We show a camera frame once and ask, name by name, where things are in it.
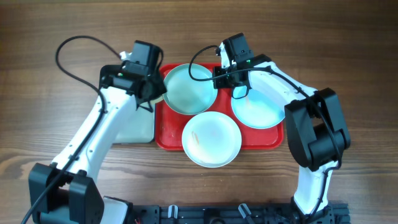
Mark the right black cable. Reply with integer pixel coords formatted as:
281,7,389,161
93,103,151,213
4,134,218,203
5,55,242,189
188,45,345,218

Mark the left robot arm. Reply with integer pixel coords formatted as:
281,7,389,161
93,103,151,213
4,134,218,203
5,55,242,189
22,40,167,223

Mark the left black cable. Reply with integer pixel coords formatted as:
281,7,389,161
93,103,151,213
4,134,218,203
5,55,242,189
19,35,124,224

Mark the green and yellow sponge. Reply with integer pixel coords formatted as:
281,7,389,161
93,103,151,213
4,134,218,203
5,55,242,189
150,96,164,105

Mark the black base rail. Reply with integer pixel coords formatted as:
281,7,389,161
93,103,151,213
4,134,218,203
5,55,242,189
126,203,351,224

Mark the black tray with grey liner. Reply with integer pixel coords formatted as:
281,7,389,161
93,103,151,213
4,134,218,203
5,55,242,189
98,64,156,145

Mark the white plate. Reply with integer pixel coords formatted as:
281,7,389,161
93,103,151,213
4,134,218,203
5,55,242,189
182,111,242,168

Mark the light blue plate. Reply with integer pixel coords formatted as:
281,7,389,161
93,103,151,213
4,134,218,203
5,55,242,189
231,86,285,129

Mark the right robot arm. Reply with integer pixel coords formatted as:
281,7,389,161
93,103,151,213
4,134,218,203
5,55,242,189
213,33,351,223

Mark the pale green plate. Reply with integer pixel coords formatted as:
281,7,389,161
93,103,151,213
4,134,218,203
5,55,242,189
163,63,218,115

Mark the red plastic tray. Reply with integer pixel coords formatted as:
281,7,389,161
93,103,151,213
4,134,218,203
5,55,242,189
154,62,285,152

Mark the black cable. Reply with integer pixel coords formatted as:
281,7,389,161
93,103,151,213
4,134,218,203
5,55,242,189
188,45,345,218
19,35,124,224

